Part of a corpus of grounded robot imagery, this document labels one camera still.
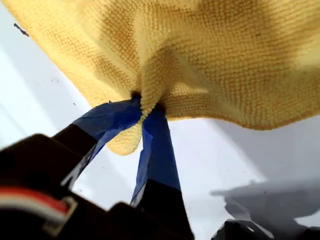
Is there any yellow microfibre towel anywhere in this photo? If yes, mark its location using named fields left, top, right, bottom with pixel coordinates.
left=0, top=0, right=320, bottom=156

